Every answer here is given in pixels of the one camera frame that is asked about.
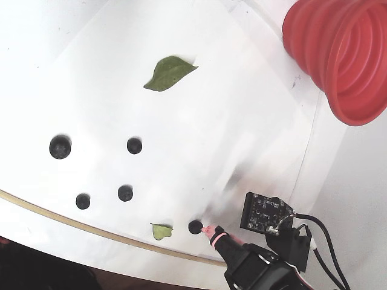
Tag thin black cable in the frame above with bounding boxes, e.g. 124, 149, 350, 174
311, 244, 345, 290
291, 213, 353, 290

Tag dark green leaf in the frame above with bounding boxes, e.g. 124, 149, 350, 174
143, 55, 200, 92

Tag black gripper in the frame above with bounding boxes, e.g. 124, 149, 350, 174
201, 225, 307, 290

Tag dark blueberry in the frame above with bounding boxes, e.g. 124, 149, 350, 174
187, 219, 204, 236
117, 184, 134, 202
48, 134, 73, 160
75, 193, 91, 210
126, 137, 143, 155

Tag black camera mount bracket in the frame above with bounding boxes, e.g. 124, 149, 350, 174
265, 225, 312, 272

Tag white paper sheet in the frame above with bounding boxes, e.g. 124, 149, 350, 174
0, 0, 320, 272

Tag pale green curled leaf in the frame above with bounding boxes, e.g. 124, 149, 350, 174
150, 222, 175, 242

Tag red collapsible silicone cup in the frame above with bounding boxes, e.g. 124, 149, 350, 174
282, 0, 387, 127

